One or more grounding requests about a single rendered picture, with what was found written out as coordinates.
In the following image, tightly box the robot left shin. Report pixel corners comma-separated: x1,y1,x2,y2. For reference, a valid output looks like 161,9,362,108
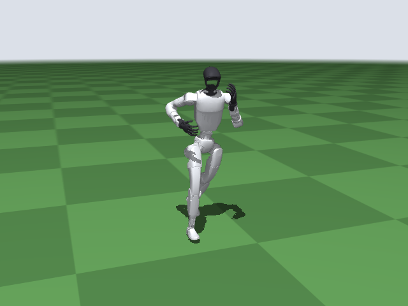
200,183,210,195

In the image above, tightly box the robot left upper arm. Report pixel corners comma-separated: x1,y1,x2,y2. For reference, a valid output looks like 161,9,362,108
223,93,243,128

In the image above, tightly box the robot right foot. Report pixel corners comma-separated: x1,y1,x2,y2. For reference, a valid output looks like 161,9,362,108
186,227,200,240

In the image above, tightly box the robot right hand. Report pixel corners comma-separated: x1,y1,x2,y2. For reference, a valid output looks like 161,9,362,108
177,119,199,136

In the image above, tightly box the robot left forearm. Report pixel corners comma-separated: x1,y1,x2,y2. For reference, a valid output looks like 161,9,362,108
228,106,244,125

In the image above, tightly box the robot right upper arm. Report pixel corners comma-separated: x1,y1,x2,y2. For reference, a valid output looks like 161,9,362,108
169,92,197,110

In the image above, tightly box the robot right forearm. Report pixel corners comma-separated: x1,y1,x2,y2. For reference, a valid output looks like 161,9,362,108
165,103,181,127

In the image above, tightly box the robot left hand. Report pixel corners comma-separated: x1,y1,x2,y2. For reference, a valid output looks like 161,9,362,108
226,84,237,111

